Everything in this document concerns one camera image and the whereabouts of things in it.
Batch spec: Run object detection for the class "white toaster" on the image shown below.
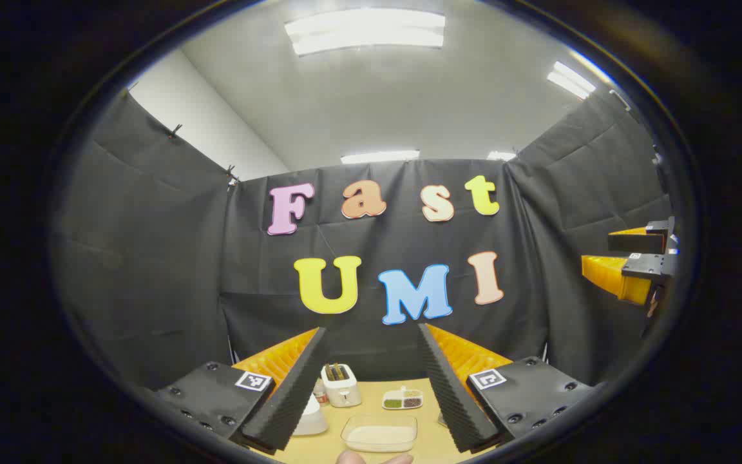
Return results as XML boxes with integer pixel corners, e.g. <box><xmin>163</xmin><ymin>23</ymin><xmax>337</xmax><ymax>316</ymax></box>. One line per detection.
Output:
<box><xmin>321</xmin><ymin>363</ymin><xmax>363</xmax><ymax>408</ymax></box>

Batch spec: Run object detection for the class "white divided grain dish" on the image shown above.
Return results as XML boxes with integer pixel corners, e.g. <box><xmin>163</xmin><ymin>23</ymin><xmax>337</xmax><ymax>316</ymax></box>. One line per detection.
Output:
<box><xmin>382</xmin><ymin>387</ymin><xmax>424</xmax><ymax>411</ymax></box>

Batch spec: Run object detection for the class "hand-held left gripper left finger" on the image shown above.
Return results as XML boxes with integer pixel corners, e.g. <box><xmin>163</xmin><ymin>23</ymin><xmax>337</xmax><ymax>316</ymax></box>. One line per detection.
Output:
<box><xmin>152</xmin><ymin>327</ymin><xmax>328</xmax><ymax>455</ymax></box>

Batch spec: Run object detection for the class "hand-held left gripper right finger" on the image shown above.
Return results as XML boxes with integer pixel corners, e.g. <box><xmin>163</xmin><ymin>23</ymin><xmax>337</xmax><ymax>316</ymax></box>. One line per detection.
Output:
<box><xmin>417</xmin><ymin>324</ymin><xmax>597</xmax><ymax>454</ymax></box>

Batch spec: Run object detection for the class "black backdrop cloth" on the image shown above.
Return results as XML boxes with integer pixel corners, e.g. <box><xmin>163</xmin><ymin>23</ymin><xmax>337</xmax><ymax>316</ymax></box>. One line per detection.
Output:
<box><xmin>52</xmin><ymin>84</ymin><xmax>678</xmax><ymax>394</ymax></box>

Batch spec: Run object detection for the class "white rice cooker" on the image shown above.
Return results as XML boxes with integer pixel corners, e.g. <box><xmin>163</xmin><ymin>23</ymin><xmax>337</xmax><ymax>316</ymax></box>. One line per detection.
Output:
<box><xmin>294</xmin><ymin>393</ymin><xmax>329</xmax><ymax>436</ymax></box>

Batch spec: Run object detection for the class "white rice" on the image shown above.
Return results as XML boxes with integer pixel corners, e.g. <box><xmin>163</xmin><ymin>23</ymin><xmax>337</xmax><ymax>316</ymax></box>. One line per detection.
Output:
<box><xmin>347</xmin><ymin>425</ymin><xmax>414</xmax><ymax>452</ymax></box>

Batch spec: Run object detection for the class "clear glass tray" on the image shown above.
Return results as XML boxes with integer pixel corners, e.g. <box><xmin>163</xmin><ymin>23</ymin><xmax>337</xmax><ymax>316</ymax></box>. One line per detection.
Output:
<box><xmin>341</xmin><ymin>414</ymin><xmax>418</xmax><ymax>453</ymax></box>

